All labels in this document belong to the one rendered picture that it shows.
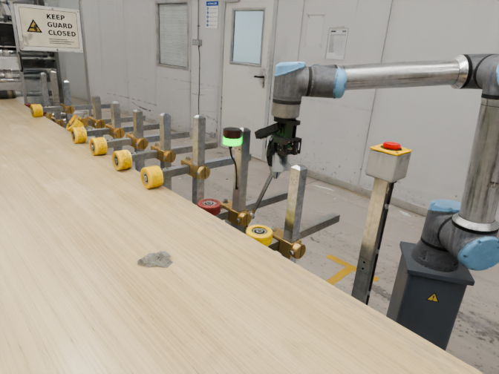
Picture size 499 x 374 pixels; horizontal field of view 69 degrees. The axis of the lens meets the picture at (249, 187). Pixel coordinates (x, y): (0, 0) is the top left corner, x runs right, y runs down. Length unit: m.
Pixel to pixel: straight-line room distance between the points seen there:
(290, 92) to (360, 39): 2.94
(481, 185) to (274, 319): 0.93
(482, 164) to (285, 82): 0.72
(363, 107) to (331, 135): 0.48
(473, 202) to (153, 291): 1.11
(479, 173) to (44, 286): 1.33
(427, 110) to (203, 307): 3.22
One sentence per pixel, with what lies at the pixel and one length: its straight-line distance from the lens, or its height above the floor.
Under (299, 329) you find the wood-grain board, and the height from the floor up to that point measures 0.90.
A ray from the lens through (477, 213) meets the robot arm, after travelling 1.51.
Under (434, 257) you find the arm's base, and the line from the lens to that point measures 1.73.
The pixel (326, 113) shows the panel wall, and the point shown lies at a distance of 4.24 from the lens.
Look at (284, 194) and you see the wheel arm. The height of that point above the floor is 0.86.
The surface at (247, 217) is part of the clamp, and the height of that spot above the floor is 0.85.
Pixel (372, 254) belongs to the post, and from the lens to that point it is 0.99.
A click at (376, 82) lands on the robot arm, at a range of 1.36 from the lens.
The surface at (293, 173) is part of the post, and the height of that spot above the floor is 1.08.
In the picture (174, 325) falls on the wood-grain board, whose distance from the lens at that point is 0.78.
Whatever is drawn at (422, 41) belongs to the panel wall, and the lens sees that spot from 3.80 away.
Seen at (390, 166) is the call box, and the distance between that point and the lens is 0.88.
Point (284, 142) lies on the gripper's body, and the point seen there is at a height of 1.15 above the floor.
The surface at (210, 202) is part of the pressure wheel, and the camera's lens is 1.27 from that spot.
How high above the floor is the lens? 1.42
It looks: 21 degrees down
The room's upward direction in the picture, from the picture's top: 4 degrees clockwise
